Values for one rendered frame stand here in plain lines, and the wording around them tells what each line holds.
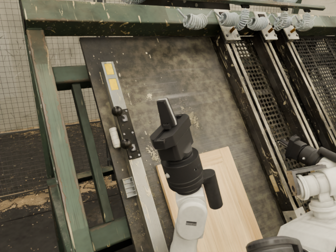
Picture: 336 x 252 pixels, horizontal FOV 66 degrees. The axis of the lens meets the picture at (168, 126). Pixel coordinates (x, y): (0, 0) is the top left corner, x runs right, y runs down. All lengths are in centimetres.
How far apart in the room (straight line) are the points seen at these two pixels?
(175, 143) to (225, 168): 70
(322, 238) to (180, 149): 36
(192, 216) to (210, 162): 57
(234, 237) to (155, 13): 103
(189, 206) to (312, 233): 28
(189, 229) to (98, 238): 45
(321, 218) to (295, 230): 8
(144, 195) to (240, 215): 44
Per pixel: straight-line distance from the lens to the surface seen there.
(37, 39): 114
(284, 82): 163
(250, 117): 137
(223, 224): 116
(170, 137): 51
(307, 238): 70
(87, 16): 117
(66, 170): 94
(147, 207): 99
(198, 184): 59
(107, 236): 102
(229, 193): 119
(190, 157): 57
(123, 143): 88
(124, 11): 125
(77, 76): 117
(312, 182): 74
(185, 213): 61
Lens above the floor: 177
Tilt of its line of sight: 19 degrees down
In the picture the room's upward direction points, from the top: straight up
